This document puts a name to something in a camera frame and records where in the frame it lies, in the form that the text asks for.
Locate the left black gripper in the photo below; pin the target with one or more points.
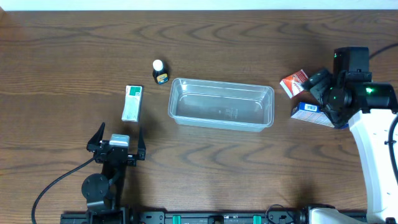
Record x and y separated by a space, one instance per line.
116 154

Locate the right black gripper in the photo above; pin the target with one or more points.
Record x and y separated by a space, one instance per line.
319 86

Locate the blue white medicine box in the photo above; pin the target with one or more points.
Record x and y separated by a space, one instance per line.
310 113

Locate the red white medicine box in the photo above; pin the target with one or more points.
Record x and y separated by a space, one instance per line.
293 84

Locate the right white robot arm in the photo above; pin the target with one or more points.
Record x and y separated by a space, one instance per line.
373 126

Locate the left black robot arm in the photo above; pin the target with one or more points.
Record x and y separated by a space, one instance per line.
103 190

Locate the clear plastic container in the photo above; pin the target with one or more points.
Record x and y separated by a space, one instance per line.
221 105

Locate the green white medicine box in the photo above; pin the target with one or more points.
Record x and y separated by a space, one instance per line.
132 103

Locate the dark syrup bottle white cap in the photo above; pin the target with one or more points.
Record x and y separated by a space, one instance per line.
160 72

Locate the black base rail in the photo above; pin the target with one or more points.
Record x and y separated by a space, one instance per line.
274 214

